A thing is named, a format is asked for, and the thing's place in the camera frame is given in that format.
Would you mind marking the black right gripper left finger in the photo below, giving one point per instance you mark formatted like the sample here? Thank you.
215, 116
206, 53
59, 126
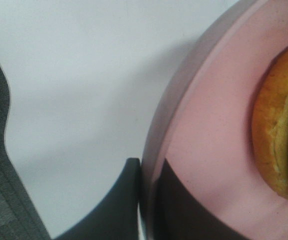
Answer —
116, 216

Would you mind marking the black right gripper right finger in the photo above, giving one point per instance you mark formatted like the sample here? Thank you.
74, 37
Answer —
178, 216

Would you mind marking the pink round plate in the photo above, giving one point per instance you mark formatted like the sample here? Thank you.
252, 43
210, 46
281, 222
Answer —
202, 125

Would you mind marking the toy burger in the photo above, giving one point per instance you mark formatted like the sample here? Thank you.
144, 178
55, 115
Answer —
270, 127

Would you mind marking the dark grey fabric edge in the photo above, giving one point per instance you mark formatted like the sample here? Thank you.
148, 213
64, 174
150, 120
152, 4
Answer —
18, 216

